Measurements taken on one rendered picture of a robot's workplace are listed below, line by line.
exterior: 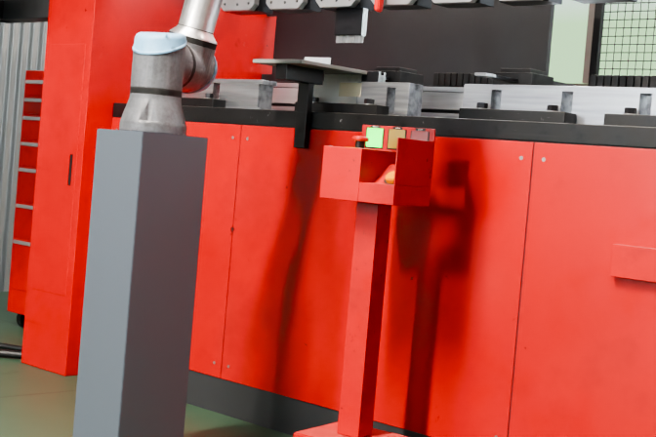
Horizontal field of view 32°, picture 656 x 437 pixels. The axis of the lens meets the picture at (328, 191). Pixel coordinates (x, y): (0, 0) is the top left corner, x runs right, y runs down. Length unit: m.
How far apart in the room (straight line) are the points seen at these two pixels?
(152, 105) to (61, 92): 1.25
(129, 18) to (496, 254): 1.61
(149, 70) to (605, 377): 1.20
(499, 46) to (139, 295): 1.50
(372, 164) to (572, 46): 2.59
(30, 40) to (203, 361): 2.67
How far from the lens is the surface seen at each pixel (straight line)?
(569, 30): 5.14
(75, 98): 3.74
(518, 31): 3.52
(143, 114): 2.58
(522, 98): 2.85
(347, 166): 2.61
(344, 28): 3.25
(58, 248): 3.78
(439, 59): 3.67
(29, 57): 5.71
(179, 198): 2.58
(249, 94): 3.46
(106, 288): 2.61
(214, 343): 3.37
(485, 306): 2.74
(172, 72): 2.60
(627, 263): 2.53
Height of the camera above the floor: 0.74
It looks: 1 degrees down
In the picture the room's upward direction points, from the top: 5 degrees clockwise
